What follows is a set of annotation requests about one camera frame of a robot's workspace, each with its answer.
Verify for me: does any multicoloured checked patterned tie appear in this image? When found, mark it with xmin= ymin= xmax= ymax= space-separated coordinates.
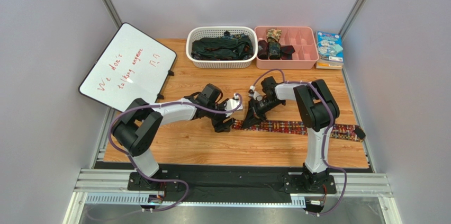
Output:
xmin=232 ymin=120 xmax=366 ymax=142

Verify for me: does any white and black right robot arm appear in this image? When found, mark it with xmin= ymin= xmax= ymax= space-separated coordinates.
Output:
xmin=241 ymin=77 xmax=340 ymax=192

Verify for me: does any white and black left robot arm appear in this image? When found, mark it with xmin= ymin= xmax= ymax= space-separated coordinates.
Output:
xmin=109 ymin=84 xmax=243 ymax=184

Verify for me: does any dark green ties pile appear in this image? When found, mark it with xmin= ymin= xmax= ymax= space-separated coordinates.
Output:
xmin=191 ymin=31 xmax=254 ymax=61

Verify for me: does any rolled dark maroon tie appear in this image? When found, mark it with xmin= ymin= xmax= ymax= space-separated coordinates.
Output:
xmin=257 ymin=40 xmax=268 ymax=60

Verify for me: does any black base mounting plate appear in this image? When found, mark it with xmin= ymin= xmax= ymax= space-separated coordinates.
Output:
xmin=117 ymin=163 xmax=343 ymax=203

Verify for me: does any rolled dark green tie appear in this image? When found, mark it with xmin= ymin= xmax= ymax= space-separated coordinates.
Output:
xmin=268 ymin=41 xmax=282 ymax=60

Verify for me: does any rolled dark red tie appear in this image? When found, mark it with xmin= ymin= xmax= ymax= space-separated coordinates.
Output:
xmin=281 ymin=46 xmax=295 ymax=60

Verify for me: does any rolled floral beige tie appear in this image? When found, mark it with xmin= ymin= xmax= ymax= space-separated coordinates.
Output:
xmin=266 ymin=28 xmax=282 ymax=43

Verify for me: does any yellow book under box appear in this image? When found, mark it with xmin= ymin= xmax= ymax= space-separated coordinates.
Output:
xmin=315 ymin=62 xmax=343 ymax=70

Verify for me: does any pink divided organiser tray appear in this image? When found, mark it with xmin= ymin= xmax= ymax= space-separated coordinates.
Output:
xmin=254 ymin=26 xmax=319 ymax=69

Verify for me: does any blue packaged box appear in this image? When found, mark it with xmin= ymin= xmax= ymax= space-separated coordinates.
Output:
xmin=316 ymin=31 xmax=344 ymax=66

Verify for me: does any white perforated plastic basket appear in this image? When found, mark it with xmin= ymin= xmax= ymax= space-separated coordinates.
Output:
xmin=186 ymin=26 xmax=258 ymax=69

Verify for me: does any whiteboard with red writing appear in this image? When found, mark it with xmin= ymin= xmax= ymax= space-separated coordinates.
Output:
xmin=79 ymin=23 xmax=177 ymax=112

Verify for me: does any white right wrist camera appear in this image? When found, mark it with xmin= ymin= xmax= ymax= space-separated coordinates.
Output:
xmin=248 ymin=85 xmax=263 ymax=101

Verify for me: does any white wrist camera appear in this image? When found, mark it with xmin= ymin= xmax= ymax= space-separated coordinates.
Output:
xmin=225 ymin=98 xmax=243 ymax=114
xmin=248 ymin=85 xmax=263 ymax=101

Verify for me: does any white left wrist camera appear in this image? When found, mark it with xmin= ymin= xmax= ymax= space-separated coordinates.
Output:
xmin=225 ymin=98 xmax=243 ymax=114

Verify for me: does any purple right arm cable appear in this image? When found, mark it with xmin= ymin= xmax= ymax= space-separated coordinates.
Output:
xmin=251 ymin=68 xmax=348 ymax=182

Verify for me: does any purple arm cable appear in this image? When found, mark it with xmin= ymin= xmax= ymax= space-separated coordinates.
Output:
xmin=251 ymin=68 xmax=348 ymax=182
xmin=107 ymin=93 xmax=244 ymax=182

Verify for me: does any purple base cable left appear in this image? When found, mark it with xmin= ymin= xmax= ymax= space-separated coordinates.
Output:
xmin=141 ymin=179 xmax=190 ymax=213

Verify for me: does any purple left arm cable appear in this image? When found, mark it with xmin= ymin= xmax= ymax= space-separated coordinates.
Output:
xmin=107 ymin=93 xmax=244 ymax=182

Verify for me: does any aluminium frame rail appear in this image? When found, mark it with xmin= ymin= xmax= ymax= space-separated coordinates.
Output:
xmin=64 ymin=163 xmax=401 ymax=223

